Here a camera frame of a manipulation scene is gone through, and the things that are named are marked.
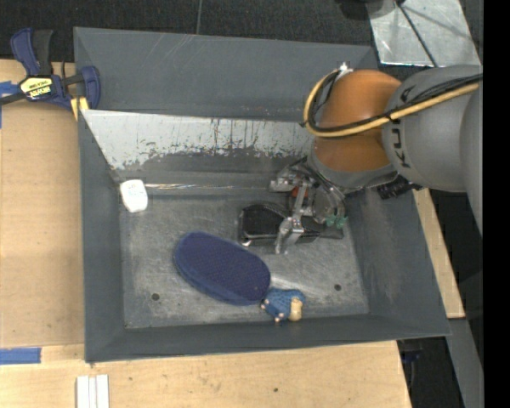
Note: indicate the grey metal bin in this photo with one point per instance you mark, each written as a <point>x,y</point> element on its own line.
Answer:
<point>221,75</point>

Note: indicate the white rounded soap bar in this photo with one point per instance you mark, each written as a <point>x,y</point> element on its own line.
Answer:
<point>134,195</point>

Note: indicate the blue oval glasses case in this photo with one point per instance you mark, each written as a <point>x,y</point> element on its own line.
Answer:
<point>223,268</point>

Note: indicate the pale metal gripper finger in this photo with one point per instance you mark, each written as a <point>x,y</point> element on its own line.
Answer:
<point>281,236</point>
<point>296,233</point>

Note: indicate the brown cardboard board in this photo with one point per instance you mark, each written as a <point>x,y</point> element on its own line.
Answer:
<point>38,228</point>

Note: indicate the blue and tan toy animal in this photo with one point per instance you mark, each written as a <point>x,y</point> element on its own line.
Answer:
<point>282,301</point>

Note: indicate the black rectangular case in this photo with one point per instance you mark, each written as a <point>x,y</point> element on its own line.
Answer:
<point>259,223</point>

